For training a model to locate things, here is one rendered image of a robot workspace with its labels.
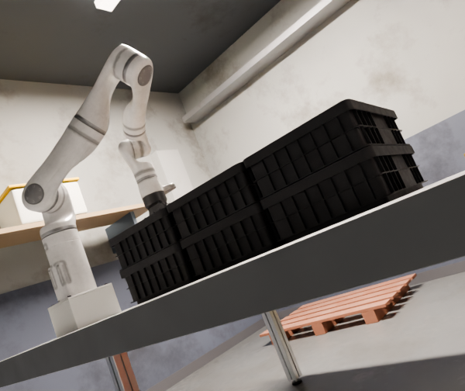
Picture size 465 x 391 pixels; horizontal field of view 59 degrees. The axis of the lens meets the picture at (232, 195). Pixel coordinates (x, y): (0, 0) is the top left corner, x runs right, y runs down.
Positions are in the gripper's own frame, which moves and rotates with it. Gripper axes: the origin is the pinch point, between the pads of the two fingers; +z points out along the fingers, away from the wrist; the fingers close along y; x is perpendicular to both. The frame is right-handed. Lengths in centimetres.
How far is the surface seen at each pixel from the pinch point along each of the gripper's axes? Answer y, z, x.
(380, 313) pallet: -19, 85, 181
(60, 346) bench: 40, 17, -66
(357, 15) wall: 39, -130, 255
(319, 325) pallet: -64, 81, 175
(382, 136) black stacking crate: 71, 2, 5
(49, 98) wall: -187, -175, 116
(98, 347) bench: 49, 19, -67
